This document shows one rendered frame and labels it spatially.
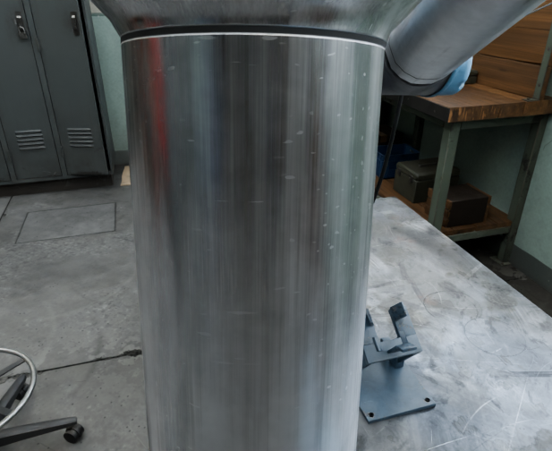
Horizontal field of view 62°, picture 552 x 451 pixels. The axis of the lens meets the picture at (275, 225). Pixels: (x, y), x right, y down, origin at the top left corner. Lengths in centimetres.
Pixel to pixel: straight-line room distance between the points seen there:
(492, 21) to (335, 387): 25
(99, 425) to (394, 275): 118
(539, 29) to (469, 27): 203
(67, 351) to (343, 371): 195
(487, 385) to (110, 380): 144
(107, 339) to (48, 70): 189
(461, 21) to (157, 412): 29
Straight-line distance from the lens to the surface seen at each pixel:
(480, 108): 215
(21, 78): 340
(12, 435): 173
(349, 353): 16
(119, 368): 194
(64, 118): 340
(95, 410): 182
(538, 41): 237
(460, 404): 71
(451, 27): 36
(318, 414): 16
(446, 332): 82
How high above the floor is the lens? 130
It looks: 28 degrees down
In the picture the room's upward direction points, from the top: straight up
